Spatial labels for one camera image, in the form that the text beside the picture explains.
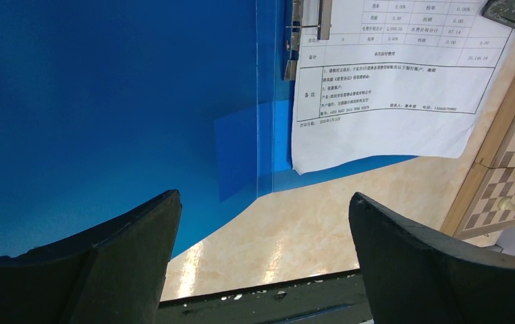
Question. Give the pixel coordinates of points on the cream chess pawn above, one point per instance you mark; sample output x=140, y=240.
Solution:
x=506, y=204

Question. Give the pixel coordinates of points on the wooden chessboard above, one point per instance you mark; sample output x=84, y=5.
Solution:
x=491, y=177

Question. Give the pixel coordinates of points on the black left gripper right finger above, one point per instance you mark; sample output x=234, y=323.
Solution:
x=415, y=274

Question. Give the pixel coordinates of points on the Chinese printed paper sheet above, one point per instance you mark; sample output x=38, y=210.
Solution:
x=390, y=78

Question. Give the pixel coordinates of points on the blue clip file folder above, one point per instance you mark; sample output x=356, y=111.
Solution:
x=106, y=104

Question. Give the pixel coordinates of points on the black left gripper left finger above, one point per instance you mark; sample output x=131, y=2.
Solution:
x=113, y=272

